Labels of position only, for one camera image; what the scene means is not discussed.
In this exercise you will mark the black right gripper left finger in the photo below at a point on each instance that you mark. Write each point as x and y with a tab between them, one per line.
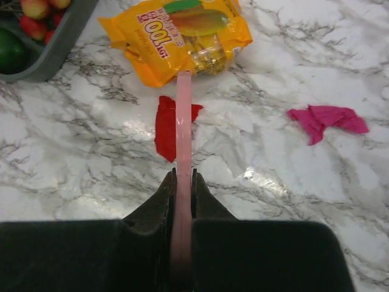
128	254

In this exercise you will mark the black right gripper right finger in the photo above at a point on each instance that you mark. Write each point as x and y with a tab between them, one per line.
229	254

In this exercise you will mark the grey fruit tray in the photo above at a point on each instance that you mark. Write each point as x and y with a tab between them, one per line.
45	60

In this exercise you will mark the green toy avocado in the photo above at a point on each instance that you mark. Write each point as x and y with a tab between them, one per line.
14	53

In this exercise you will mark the orange snack bag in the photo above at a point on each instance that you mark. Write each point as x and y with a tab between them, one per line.
163	38

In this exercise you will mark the white crumpled tissue, right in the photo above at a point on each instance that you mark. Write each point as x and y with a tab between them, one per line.
228	135

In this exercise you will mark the red paper scrap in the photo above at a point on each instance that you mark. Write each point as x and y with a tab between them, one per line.
165	126

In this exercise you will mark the magenta crumpled paper scrap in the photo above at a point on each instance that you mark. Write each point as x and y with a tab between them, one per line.
316	119

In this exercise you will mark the pink hand brush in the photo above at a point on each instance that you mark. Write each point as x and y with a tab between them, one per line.
180	246

